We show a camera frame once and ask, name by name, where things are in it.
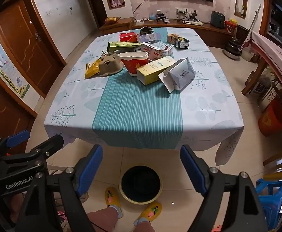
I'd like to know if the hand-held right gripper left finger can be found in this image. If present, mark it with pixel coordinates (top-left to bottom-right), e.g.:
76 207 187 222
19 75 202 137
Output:
15 144 103 232

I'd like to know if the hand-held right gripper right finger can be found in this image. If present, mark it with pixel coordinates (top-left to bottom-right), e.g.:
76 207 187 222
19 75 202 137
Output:
180 144 269 232

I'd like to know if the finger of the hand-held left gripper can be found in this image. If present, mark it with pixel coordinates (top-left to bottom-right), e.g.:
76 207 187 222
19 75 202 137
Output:
0 130 30 159
0 135 64 168

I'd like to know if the black yellow-rimmed trash bin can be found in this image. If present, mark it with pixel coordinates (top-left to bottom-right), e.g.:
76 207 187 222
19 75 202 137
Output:
119 165 163 204

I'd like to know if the white plastic bag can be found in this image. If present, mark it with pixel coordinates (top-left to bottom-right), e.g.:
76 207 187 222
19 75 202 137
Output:
158 58 196 94

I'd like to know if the yellow and white box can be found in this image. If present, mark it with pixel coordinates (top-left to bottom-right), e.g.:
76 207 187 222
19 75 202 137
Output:
136 56 177 85

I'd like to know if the white and orange candy box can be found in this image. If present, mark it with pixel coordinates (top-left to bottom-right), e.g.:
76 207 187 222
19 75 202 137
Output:
141 42 174 61

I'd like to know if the green packet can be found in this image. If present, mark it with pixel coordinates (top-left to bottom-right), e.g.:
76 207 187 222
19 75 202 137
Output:
107 41 142 52

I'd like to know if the red cardboard box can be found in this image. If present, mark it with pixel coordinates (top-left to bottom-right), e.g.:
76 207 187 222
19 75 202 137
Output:
120 32 138 43

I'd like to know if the wooden panel door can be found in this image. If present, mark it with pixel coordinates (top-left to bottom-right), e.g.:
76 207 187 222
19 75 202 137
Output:
0 82 35 150

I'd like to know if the yellow knitted slipper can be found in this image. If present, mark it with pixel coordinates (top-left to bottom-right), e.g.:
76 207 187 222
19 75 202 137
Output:
137 201 163 223
104 187 122 208

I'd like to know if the person's left leg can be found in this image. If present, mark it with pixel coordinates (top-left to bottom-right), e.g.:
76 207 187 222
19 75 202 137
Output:
86 204 124 232

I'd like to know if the person's leg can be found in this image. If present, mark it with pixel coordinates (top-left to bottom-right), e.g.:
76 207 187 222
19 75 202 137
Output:
134 217 153 232
86 204 124 232

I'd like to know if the person's right leg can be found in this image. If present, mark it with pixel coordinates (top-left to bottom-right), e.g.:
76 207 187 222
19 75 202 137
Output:
134 217 153 232

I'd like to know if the blue plastic stool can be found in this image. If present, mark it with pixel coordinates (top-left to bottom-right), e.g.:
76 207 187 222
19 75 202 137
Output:
256 178 282 231

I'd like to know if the yellow wooden stool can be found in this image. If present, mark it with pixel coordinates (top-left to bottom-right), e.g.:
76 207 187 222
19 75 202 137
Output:
263 147 282 182

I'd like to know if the yellow snack packet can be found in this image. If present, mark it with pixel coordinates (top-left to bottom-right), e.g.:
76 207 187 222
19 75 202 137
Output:
84 59 101 79

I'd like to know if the orange bucket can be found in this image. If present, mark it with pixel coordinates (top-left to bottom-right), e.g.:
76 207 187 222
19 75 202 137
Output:
258 100 282 137

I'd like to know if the tall wooden door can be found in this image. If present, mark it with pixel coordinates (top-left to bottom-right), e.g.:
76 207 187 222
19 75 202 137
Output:
0 0 66 97

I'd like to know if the black pot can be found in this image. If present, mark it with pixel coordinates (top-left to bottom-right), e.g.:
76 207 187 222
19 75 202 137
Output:
224 37 243 60

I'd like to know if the black and white box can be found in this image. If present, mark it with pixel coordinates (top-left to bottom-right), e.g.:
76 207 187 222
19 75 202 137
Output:
174 37 190 49

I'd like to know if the small wooden cabinet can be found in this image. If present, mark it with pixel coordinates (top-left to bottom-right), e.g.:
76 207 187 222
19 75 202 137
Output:
99 18 134 35

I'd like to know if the wooden television cabinet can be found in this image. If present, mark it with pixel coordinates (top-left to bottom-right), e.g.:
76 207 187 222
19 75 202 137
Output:
131 17 252 50

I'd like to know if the white blue packet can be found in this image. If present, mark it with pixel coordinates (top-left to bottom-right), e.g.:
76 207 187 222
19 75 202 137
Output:
136 33 161 43

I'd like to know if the fruit bowl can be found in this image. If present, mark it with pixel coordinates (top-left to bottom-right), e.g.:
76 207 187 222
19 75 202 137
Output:
105 16 121 25

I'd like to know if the white set-top box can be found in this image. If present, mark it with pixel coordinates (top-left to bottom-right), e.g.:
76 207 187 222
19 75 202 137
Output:
182 19 203 26

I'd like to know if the red basket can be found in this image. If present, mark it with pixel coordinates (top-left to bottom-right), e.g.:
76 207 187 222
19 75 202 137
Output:
225 20 238 34

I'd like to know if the dark teal toaster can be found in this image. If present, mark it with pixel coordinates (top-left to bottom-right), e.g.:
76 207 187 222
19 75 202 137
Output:
210 11 225 28

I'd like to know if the wall poster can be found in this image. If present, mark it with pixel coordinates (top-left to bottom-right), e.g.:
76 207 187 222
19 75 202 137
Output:
0 37 30 99

